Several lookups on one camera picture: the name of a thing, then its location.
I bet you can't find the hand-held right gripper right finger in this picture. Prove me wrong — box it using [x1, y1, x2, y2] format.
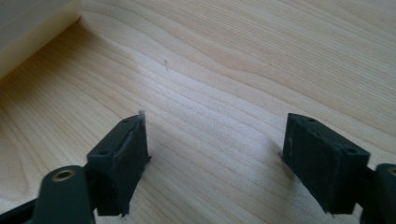
[280, 112, 372, 216]

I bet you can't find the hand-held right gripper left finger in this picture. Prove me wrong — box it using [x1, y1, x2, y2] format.
[86, 111, 152, 217]

